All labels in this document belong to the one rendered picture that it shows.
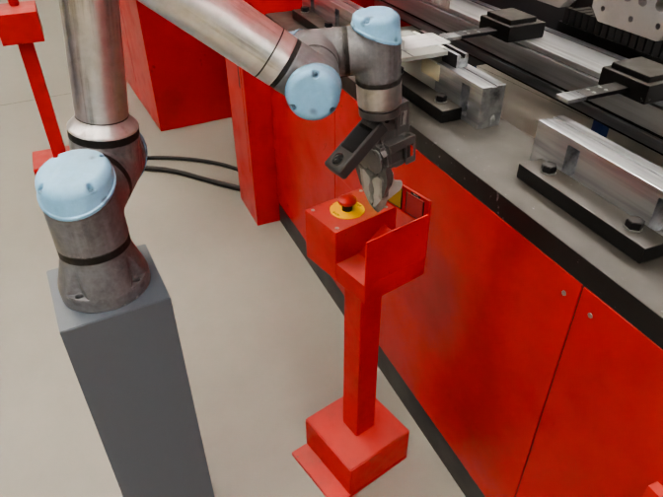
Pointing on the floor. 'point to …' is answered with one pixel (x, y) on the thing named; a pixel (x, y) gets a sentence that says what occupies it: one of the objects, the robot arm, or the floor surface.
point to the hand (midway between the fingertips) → (374, 206)
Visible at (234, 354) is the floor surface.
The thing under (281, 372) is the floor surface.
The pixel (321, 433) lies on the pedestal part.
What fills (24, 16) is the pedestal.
